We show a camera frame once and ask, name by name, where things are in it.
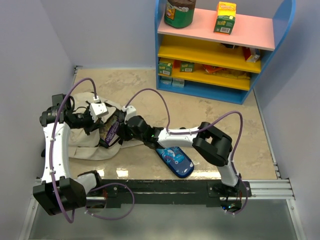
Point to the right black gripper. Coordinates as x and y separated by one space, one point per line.
122 131

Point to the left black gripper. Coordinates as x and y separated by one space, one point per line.
99 124

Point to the purple 52-Storey Treehouse book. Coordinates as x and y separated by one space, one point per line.
108 133

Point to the beige canvas backpack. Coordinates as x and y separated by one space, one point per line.
86 147

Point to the blue shark pencil case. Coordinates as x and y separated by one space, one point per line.
177 161

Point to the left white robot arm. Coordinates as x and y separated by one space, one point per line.
57 191

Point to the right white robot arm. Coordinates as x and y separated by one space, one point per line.
211 143

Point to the light blue box left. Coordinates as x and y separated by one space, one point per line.
165 80

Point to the light blue box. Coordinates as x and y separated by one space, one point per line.
177 82
165 80

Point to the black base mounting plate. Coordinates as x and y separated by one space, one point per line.
165 192

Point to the light blue box right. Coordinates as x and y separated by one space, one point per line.
177 82

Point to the green box left shelf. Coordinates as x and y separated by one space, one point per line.
165 68

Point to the green box shelf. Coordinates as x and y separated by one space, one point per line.
165 68
187 67

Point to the green box middle shelf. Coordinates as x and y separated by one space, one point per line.
187 67

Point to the blue colourful shelf unit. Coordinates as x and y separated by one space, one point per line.
199 44

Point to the orange snack packet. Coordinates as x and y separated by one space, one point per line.
210 69

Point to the green brown jar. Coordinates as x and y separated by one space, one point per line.
179 13

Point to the red white box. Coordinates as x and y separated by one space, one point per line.
251 55

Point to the yellow green carton box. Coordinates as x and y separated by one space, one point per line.
225 17

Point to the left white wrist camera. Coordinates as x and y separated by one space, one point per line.
98 110

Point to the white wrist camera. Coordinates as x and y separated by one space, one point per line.
129 112
98 110

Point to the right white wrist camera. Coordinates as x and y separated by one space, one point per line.
129 112

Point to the aluminium rail frame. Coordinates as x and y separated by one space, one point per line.
270 213

